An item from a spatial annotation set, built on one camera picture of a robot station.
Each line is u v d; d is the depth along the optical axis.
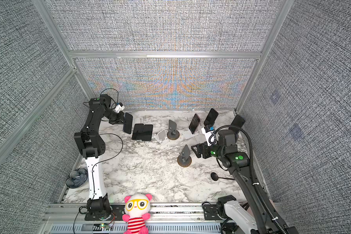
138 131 1.14
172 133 1.01
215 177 0.85
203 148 0.63
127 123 0.97
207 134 0.65
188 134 1.03
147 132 1.04
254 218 0.50
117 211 0.73
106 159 0.63
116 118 0.87
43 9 0.70
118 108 0.92
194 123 1.00
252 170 0.47
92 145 0.63
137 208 0.69
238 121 0.93
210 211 0.74
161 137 0.96
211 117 0.98
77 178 0.83
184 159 0.86
